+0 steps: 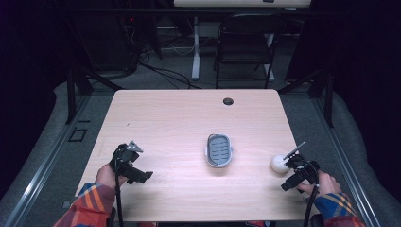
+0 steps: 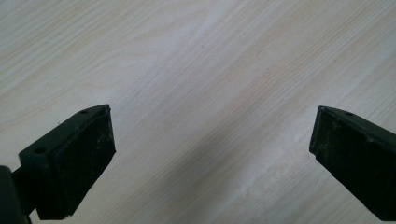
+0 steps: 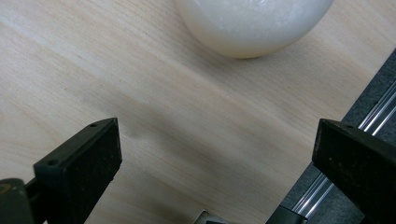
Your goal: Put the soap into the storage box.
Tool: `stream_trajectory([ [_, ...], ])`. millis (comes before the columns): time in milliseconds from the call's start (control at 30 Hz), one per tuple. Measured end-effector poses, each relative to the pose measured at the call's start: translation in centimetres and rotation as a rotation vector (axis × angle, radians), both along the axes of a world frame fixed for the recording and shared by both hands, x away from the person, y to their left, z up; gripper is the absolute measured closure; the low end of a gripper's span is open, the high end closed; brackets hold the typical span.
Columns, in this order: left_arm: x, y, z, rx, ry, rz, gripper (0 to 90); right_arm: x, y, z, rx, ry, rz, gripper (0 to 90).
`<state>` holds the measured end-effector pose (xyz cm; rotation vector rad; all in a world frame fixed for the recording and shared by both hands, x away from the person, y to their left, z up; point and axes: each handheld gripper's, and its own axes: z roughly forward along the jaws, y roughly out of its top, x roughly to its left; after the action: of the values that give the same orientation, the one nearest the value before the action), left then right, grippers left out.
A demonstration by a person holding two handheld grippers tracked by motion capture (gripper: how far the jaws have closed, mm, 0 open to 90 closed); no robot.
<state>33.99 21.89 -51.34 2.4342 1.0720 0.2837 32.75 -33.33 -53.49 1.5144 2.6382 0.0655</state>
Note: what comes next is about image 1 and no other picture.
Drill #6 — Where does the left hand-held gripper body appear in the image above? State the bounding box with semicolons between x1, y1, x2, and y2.
109;140;145;178

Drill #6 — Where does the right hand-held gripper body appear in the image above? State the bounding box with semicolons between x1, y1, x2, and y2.
282;141;321;185

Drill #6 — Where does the white ball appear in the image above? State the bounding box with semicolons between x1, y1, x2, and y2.
270;154;290;174

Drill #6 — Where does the grey oval slotted dish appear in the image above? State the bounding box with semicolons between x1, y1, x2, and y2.
204;133;235;168

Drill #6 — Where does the person's left hand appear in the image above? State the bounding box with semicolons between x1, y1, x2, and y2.
95;163;129;191

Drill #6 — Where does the person's right hand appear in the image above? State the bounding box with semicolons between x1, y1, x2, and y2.
296;169;342;199

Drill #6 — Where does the black metal stand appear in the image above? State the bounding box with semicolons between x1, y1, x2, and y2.
277;67;335;129
64;67;124;126

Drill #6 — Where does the dark computer tower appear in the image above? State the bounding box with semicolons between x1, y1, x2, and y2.
67;12;140;72

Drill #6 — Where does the white desk leg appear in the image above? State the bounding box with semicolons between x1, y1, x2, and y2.
191;16;201;81

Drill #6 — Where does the black folding chair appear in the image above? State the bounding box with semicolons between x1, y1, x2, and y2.
214;12;287;90

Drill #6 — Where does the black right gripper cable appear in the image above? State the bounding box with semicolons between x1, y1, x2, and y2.
302;183;320;227

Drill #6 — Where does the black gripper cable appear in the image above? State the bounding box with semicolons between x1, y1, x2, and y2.
113;148;125;227
302;183;320;227

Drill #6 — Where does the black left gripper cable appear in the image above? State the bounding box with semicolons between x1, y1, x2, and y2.
113;148;125;227

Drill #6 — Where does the grey metal floor rail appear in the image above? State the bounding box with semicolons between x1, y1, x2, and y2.
3;94;93;227
311;96;384;227

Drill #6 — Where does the black floor cable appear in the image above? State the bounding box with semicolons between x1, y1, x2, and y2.
136;61;202;90

